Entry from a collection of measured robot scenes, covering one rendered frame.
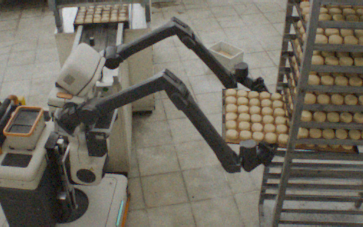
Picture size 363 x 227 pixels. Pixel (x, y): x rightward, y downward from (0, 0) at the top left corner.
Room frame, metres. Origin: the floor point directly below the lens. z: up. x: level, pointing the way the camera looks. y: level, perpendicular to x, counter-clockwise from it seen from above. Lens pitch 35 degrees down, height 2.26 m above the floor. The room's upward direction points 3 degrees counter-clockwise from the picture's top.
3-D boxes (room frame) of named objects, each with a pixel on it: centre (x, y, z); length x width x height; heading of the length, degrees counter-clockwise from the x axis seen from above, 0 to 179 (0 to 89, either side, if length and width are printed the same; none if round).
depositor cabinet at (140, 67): (3.48, 0.35, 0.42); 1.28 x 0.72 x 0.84; 179
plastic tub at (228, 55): (3.64, -0.71, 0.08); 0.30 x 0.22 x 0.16; 41
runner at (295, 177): (1.67, -0.92, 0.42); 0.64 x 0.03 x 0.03; 81
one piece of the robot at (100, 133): (1.66, 0.28, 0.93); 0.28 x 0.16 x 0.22; 171
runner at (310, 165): (1.67, -0.92, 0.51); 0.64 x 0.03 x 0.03; 81
